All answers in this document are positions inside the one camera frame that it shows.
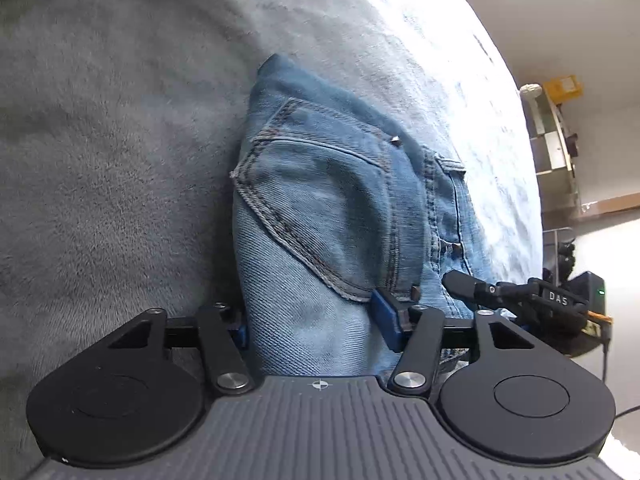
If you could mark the white shelf unit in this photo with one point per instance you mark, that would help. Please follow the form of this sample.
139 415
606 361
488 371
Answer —
552 150

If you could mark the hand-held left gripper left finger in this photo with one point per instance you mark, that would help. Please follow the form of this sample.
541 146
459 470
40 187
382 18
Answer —
241 336

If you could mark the white rounded object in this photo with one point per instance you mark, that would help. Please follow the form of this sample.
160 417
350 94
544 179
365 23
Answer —
531 91

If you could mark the yellow box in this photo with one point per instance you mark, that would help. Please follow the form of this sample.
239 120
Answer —
563 89

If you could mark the blue denim jeans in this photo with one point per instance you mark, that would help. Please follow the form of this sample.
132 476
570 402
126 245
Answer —
325 185

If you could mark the grey fleece blanket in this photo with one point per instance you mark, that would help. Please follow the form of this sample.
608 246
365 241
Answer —
125 135

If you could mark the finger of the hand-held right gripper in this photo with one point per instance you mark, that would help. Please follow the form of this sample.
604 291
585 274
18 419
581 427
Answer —
465 285

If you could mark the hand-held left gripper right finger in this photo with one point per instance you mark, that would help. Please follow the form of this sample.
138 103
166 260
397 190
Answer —
386 320

